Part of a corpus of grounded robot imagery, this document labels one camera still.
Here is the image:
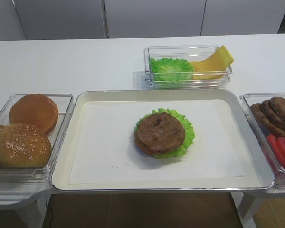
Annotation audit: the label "clear lettuce and cheese container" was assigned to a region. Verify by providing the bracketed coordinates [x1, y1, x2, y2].
[144, 45, 234, 89]

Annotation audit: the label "yellow cheese slices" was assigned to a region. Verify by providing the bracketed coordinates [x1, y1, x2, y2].
[191, 45, 234, 80]

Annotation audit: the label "green lettuce leaf in container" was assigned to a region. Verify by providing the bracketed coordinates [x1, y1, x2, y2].
[150, 57, 194, 88]

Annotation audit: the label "green lettuce leaf on bun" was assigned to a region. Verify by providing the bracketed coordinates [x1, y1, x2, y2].
[134, 108, 195, 158]

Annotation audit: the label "white paper sheet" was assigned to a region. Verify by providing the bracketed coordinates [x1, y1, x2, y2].
[69, 100, 247, 184]

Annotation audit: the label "plain brown bun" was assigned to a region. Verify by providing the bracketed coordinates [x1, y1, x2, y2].
[9, 94, 59, 134]

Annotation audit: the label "cream metal serving tray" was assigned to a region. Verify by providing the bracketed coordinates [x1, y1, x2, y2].
[51, 89, 275, 191]

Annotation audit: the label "clear bun container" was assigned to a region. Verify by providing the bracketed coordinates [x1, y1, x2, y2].
[0, 94, 74, 184]

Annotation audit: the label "sesame seed top bun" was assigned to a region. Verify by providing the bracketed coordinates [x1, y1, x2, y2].
[0, 123, 52, 168]

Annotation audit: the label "clear patty and tomato container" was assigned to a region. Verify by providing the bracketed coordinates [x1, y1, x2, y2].
[239, 93, 285, 183]

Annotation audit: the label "white table leg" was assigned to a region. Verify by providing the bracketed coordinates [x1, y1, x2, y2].
[231, 192, 265, 228]
[15, 195, 50, 228]

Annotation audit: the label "left white table leg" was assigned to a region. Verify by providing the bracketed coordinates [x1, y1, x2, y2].
[15, 195, 50, 228]

